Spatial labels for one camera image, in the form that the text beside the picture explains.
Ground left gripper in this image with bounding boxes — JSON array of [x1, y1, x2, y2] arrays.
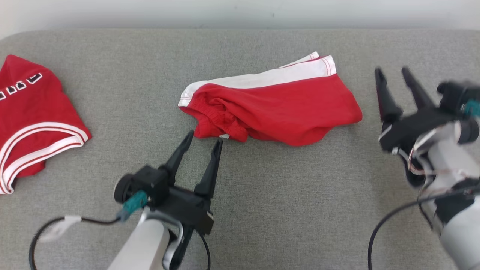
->
[[151, 130, 224, 235]]

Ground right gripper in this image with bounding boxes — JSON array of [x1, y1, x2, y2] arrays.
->
[[375, 67, 460, 153]]

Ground red shorts with white stripe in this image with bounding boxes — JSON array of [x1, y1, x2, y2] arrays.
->
[[178, 52, 363, 147]]

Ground red Bulls 23 jersey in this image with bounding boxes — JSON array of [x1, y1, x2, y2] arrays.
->
[[0, 54, 93, 195]]

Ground right black cable teal plug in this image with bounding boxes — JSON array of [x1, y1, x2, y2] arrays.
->
[[367, 99, 480, 270]]

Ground black cable teal plug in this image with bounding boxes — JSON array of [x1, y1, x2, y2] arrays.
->
[[29, 190, 149, 270], [367, 99, 480, 270]]

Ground left black cable teal plug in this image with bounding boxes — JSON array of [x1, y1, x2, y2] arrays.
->
[[29, 190, 149, 270]]

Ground white cable tag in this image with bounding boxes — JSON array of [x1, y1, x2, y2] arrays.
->
[[39, 215, 82, 241]]

